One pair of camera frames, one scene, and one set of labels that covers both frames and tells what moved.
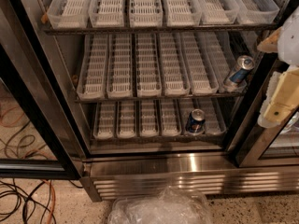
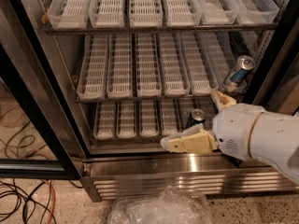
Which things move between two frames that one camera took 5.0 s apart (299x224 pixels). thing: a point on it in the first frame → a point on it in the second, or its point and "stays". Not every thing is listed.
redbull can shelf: (244, 64) stays
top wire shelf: (137, 32) stays
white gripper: (290, 44) → (234, 130)
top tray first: (69, 8) stays
